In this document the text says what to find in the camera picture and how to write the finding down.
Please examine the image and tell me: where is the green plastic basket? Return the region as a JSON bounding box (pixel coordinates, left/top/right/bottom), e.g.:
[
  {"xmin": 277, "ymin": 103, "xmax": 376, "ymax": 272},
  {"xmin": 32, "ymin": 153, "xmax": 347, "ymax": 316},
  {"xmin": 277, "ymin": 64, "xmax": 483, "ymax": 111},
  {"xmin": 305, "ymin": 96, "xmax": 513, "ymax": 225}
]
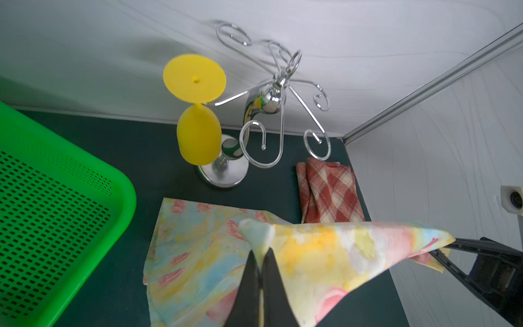
[{"xmin": 1, "ymin": 104, "xmax": 137, "ymax": 326}]

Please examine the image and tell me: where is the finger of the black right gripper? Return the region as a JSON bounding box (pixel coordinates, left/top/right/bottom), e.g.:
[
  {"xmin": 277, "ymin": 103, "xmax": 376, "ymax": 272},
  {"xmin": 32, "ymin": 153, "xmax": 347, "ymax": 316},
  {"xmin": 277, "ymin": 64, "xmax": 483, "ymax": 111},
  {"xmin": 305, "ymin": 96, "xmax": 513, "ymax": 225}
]
[{"xmin": 430, "ymin": 237, "xmax": 522, "ymax": 326}]

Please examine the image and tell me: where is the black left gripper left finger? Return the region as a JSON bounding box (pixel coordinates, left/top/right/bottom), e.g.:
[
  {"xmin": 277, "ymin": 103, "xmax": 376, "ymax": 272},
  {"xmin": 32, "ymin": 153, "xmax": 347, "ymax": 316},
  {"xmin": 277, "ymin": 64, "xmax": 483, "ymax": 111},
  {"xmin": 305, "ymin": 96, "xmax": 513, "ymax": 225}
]
[{"xmin": 224, "ymin": 252, "xmax": 260, "ymax": 327}]

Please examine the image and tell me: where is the red plaid skirt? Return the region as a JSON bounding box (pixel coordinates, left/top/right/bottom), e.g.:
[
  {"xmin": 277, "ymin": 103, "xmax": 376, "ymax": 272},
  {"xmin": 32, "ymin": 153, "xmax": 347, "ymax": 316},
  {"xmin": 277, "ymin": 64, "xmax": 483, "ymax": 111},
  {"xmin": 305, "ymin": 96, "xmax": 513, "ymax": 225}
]
[{"xmin": 296, "ymin": 158, "xmax": 365, "ymax": 223}]

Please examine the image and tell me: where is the chrome cup holder stand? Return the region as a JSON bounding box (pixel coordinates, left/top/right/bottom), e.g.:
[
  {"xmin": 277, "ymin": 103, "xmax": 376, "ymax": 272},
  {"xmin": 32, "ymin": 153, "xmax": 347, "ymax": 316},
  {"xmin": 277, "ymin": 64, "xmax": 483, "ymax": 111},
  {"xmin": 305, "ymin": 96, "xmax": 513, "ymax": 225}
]
[{"xmin": 197, "ymin": 21, "xmax": 332, "ymax": 189}]

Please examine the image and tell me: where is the yellow plastic goblet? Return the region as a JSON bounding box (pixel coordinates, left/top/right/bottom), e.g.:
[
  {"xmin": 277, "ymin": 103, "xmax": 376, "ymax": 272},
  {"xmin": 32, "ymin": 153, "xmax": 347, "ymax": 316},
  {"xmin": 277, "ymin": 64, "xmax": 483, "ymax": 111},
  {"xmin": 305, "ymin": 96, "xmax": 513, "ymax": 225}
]
[{"xmin": 163, "ymin": 54, "xmax": 226, "ymax": 166}]

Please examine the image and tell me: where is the pastel floral skirt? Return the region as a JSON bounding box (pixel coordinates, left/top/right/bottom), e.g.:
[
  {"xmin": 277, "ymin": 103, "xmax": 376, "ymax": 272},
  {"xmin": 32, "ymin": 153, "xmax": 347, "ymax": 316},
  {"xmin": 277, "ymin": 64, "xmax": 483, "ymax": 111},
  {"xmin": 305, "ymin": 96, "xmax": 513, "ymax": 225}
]
[{"xmin": 143, "ymin": 198, "xmax": 454, "ymax": 326}]

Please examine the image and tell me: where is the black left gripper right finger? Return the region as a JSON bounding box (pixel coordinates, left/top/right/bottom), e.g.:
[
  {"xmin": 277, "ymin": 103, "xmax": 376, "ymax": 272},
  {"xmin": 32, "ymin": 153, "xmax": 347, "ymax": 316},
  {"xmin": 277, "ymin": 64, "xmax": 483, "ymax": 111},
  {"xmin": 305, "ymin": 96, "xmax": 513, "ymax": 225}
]
[{"xmin": 261, "ymin": 248, "xmax": 299, "ymax": 327}]

